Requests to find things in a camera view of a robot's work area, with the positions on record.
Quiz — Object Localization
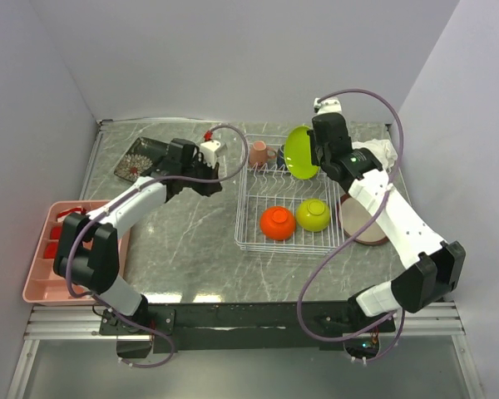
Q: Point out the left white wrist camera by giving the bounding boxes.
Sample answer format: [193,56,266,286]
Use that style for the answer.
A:
[199,131,226,168]

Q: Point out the red white striped cloth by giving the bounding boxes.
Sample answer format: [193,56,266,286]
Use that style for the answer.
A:
[56,206,87,223]

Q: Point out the aluminium frame rail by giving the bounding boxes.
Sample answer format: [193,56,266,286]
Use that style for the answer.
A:
[7,302,465,398]

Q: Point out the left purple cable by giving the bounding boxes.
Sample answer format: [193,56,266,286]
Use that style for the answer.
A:
[65,123,250,370]

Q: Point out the orange bowl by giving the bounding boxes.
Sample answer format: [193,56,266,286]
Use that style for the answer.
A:
[259,206,296,241]

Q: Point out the black base bar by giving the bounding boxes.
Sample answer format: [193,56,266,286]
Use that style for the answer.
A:
[98,300,396,354]

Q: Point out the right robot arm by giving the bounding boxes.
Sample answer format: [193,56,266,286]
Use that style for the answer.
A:
[308,112,466,331]

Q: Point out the green bowl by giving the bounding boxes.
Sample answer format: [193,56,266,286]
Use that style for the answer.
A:
[295,198,331,233]

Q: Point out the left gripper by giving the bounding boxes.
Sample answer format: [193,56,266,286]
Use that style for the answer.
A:
[182,155,223,197]

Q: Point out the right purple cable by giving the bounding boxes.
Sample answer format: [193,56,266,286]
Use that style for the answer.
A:
[296,88,405,363]

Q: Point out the black floral square plate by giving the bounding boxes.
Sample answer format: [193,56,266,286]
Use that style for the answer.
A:
[114,137,168,183]

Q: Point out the pink ceramic mug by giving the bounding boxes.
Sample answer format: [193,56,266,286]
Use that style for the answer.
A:
[249,140,277,167]

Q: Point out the red cloth roll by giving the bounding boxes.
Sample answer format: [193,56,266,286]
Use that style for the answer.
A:
[43,242,58,259]
[49,226,62,240]

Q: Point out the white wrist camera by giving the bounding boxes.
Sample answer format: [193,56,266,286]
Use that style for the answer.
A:
[314,96,342,115]
[199,131,226,168]

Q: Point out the green plate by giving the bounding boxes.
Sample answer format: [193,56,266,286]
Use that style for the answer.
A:
[284,126,319,180]

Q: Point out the brown rimmed round plate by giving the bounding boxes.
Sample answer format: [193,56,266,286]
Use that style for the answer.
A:
[337,194,388,246]

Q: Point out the white wire dish rack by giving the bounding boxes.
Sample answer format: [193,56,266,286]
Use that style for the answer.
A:
[233,133,346,253]

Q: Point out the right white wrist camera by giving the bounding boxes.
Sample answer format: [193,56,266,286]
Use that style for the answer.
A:
[314,96,342,115]

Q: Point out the pink compartment tray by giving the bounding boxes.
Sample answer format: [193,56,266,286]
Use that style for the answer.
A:
[23,200,141,315]

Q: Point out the purple cable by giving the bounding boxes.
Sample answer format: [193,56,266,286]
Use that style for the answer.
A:
[296,88,405,363]
[65,123,250,370]

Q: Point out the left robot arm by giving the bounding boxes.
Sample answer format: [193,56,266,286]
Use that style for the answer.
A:
[53,139,222,334]

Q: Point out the dark blue ceramic mug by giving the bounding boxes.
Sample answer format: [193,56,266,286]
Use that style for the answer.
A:
[275,145,288,170]

